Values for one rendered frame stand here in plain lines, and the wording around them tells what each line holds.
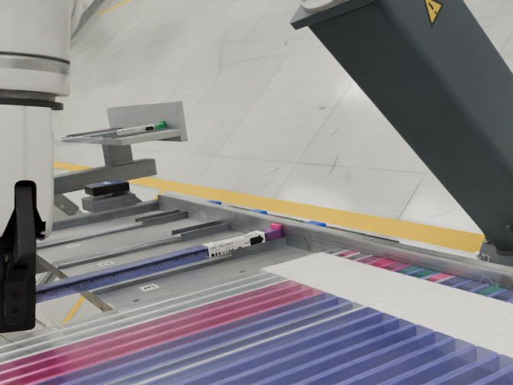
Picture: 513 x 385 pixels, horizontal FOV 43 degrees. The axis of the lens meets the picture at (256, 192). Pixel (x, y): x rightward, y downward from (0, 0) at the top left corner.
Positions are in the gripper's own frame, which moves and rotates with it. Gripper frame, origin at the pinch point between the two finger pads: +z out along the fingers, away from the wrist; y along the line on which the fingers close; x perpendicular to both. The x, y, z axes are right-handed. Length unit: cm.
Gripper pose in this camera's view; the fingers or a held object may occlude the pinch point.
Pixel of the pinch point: (10, 301)
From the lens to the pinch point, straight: 54.3
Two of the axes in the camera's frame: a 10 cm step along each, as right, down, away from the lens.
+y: 5.2, 0.9, -8.5
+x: 8.5, -0.1, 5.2
